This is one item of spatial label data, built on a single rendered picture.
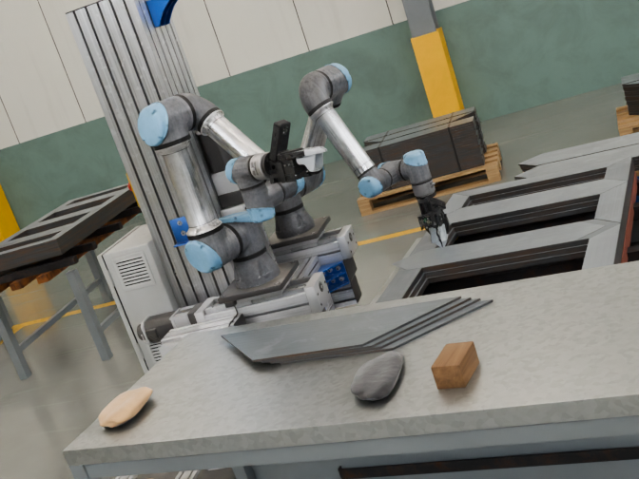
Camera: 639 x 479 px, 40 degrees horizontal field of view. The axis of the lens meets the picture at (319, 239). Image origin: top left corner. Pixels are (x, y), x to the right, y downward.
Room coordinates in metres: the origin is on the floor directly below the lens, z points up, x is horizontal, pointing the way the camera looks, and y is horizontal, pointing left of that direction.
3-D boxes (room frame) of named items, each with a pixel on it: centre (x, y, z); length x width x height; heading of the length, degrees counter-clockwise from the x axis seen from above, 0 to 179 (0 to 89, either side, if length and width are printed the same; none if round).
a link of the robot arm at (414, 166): (3.00, -0.40, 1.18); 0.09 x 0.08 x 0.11; 48
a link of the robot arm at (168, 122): (2.68, 0.32, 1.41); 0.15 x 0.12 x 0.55; 136
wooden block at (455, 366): (1.60, -0.17, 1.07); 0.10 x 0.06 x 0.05; 149
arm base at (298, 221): (3.25, 0.07, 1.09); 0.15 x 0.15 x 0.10
